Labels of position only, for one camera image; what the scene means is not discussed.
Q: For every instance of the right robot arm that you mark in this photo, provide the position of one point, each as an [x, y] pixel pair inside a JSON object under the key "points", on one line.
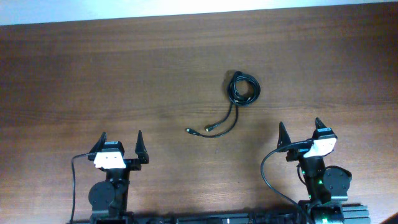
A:
{"points": [[327, 186]]}

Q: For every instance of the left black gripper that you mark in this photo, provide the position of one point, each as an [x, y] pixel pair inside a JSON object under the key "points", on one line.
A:
{"points": [[142, 154]]}

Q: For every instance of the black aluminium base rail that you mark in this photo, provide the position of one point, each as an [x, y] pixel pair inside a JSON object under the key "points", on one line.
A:
{"points": [[348, 214]]}

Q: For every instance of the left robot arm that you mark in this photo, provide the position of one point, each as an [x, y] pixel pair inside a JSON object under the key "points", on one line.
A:
{"points": [[108, 198]]}

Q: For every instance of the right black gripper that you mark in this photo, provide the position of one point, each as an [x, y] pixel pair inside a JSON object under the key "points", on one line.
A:
{"points": [[284, 139]]}

